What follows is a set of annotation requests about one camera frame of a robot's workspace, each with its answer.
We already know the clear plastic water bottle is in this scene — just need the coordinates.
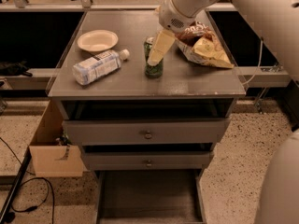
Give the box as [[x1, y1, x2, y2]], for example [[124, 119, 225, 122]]
[[72, 49, 130, 86]]

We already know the white paper bowl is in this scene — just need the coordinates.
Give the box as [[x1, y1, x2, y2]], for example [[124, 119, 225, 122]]
[[77, 30, 119, 52]]

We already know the black floor cable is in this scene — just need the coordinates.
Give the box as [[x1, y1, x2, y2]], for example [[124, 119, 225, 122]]
[[0, 136, 56, 224]]

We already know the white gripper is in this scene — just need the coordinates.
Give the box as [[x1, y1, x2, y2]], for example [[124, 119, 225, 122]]
[[147, 0, 219, 66]]

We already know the grey bottom drawer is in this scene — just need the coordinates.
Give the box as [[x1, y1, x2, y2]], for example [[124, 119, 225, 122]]
[[95, 170, 207, 224]]

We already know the green soda can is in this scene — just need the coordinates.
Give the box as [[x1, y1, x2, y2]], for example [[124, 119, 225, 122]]
[[144, 36, 164, 78]]

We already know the grey top drawer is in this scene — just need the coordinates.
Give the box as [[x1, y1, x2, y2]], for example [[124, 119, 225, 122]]
[[63, 119, 230, 146]]

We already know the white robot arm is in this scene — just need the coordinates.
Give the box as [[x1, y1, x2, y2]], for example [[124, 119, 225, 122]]
[[148, 0, 299, 224]]

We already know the grey drawer cabinet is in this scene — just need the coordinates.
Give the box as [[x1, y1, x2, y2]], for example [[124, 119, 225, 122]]
[[47, 9, 247, 224]]

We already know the grey drawer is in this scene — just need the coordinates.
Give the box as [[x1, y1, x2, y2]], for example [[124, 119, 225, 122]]
[[81, 151, 214, 171], [95, 170, 207, 224], [63, 119, 230, 146]]

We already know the brown yellow chip bag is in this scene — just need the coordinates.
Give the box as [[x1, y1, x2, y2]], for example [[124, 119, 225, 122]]
[[176, 21, 234, 69]]

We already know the black object on shelf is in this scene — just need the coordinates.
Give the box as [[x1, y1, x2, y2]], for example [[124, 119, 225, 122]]
[[0, 61, 33, 77]]

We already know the grey middle drawer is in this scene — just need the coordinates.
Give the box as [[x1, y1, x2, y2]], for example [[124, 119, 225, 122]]
[[81, 151, 214, 171]]

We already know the cardboard box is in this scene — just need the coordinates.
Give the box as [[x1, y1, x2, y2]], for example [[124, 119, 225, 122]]
[[29, 102, 85, 177]]

